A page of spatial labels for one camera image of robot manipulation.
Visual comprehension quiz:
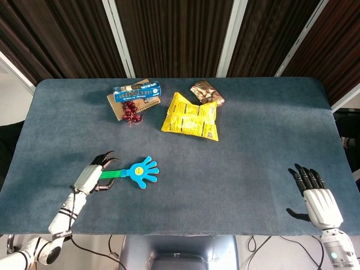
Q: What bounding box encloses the red bead bunch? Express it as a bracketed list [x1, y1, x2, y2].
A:
[121, 101, 145, 128]

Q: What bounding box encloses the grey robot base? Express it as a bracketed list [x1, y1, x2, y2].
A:
[119, 235, 240, 270]

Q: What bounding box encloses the brown spiral notebook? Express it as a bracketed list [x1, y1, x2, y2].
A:
[106, 79, 161, 122]

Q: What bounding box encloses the black chair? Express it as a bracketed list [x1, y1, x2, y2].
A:
[333, 108, 360, 172]

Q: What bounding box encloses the blue rectangular box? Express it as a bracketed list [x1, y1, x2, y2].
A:
[112, 80, 163, 103]

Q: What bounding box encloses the black cable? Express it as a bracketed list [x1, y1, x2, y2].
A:
[70, 236, 127, 270]
[243, 235, 326, 270]

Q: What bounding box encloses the blue felt table cover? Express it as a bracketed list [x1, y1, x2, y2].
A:
[0, 77, 360, 236]

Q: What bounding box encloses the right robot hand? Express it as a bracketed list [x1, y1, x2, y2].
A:
[286, 163, 344, 232]

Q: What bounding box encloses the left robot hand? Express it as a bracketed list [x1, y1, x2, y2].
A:
[73, 150, 122, 196]

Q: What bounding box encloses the blue hand-shaped clapper toy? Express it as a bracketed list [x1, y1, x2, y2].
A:
[98, 156, 160, 190]

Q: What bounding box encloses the yellow snack bag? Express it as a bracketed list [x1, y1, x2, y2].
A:
[160, 92, 219, 142]

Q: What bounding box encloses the brown patterned snack packet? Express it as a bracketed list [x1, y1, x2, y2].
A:
[190, 80, 226, 107]

